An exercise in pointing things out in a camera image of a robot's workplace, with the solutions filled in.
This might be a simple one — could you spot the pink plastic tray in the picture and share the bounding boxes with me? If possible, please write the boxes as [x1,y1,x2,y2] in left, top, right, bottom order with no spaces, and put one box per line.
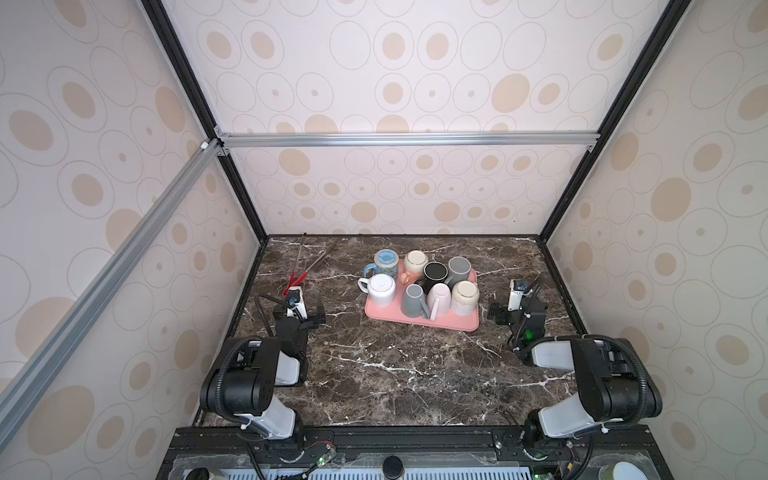
[364,266,481,333]

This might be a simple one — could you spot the red handled tongs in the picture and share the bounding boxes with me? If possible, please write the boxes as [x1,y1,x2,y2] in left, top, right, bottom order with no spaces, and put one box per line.
[282,236,337,298]

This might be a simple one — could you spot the dark grey mug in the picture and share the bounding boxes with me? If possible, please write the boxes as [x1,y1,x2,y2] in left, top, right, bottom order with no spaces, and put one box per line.
[445,256,472,288]

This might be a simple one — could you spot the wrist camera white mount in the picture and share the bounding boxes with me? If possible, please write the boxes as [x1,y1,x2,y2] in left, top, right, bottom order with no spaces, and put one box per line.
[507,279,531,312]
[284,286,308,321]

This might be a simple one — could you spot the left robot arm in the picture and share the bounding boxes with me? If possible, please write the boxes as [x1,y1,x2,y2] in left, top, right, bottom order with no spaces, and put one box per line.
[200,304,326,444]

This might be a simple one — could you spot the diagonal aluminium rail left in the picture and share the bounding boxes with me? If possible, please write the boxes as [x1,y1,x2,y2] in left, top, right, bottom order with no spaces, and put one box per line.
[1,138,223,449]

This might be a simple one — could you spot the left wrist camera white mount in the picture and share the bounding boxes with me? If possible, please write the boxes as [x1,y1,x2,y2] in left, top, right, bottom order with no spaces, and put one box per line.
[284,286,308,321]

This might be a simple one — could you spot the cream and salmon mug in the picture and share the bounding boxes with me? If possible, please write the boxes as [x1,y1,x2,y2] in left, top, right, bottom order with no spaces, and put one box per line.
[399,250,429,285]

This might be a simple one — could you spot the black mug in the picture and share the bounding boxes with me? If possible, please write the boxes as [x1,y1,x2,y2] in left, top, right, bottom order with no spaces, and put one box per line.
[418,261,449,294]

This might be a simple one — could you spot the blue butterfly mug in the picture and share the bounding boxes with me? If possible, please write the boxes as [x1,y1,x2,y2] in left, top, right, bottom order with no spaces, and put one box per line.
[362,249,400,279]

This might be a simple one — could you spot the pale pink mug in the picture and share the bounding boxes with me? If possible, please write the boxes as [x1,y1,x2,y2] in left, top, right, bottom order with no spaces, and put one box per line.
[427,283,452,322]

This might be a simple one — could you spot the speckled cream mug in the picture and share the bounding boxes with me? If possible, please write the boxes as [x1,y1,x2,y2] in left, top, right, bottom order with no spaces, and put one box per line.
[450,280,480,317]

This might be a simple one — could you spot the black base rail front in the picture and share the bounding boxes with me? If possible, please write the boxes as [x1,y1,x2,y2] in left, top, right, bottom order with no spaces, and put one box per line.
[157,425,672,479]

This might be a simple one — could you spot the white ribbed mug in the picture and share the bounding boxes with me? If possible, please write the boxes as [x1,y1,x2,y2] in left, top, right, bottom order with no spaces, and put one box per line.
[358,273,396,308]

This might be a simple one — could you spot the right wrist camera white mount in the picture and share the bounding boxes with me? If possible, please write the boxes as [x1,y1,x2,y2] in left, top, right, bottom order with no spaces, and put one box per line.
[507,279,531,312]

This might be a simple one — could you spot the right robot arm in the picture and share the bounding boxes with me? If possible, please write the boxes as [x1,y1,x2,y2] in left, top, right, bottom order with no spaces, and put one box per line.
[487,295,663,448]

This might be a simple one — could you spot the horizontal aluminium rail back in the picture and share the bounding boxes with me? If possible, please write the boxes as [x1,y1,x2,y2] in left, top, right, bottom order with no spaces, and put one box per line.
[220,130,600,149]

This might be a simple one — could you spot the light grey mug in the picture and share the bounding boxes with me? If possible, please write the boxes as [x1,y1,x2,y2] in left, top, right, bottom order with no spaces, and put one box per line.
[401,283,429,319]

